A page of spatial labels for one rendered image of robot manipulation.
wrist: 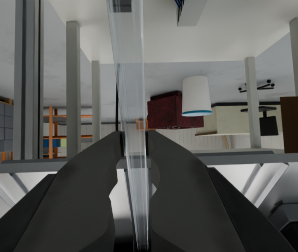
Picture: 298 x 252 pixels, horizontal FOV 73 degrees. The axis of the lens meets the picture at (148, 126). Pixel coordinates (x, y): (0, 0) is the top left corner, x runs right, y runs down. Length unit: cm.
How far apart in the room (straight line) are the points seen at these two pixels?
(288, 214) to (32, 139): 42
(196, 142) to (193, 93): 713
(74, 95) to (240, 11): 50
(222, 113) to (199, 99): 262
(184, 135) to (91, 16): 949
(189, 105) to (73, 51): 260
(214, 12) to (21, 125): 54
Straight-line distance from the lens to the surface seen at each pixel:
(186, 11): 54
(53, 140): 560
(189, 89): 316
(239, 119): 586
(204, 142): 1026
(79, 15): 63
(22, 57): 50
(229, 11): 65
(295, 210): 27
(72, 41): 63
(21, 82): 48
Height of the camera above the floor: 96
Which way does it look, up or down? 4 degrees down
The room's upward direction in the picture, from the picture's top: 178 degrees clockwise
